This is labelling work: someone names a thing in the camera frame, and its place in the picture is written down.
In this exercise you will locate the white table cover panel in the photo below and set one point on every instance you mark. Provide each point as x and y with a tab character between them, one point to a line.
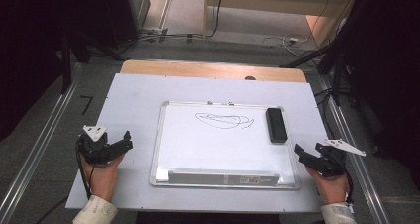
138	95

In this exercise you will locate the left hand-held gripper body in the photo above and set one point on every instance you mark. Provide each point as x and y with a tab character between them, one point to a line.
95	149

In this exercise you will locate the metal floor rail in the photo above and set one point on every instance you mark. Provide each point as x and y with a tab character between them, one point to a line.
360	174
43	131

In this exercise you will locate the wooden table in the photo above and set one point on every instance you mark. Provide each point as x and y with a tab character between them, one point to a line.
198	69

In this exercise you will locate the black curtain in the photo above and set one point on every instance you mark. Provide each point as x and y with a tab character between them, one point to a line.
389	68
33	35

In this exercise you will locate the black whiteboard eraser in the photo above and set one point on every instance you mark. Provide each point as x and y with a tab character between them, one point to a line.
276	125

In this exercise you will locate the person's right hand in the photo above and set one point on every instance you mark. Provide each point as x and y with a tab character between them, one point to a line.
332	189

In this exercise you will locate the black metal stand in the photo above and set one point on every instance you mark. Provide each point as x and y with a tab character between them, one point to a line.
336	75

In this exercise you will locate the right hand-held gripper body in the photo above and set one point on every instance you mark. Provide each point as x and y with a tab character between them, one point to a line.
335	164

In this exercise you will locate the person's left hand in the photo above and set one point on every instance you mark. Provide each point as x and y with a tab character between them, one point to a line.
102	179

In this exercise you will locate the white whiteboard with metal frame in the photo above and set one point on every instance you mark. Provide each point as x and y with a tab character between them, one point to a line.
214	151

